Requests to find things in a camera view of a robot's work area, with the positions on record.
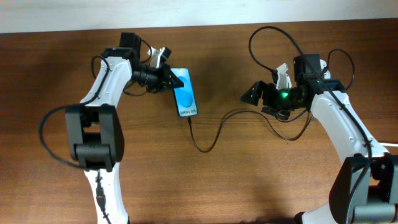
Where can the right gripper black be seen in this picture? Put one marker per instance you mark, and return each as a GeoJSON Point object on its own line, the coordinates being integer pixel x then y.
{"type": "Point", "coordinates": [270, 88]}

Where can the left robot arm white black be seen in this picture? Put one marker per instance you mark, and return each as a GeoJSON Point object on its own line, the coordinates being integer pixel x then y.
{"type": "Point", "coordinates": [94, 131]}

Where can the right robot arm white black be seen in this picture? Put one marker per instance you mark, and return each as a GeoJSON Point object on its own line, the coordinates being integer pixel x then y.
{"type": "Point", "coordinates": [365, 190]}

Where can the white charger adapter plug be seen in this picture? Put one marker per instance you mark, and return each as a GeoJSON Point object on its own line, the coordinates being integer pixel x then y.
{"type": "Point", "coordinates": [324, 69]}

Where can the blue Samsung Galaxy smartphone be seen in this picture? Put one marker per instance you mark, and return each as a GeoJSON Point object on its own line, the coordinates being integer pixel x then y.
{"type": "Point", "coordinates": [184, 96]}

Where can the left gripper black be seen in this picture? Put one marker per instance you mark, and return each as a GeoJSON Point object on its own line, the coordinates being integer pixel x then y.
{"type": "Point", "coordinates": [161, 83]}

